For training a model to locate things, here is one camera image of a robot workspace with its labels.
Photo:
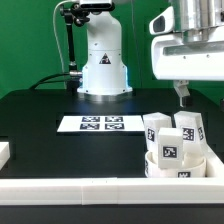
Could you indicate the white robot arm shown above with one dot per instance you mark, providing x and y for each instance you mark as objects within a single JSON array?
[{"x": 193, "y": 19}]

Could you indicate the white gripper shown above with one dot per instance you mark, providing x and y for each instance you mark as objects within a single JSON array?
[{"x": 202, "y": 61}]

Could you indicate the white U-shaped wall fence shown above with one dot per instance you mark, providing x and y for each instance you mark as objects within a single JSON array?
[{"x": 93, "y": 191}]

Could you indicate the white marker sheet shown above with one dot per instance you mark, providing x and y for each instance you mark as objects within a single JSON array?
[{"x": 119, "y": 123}]

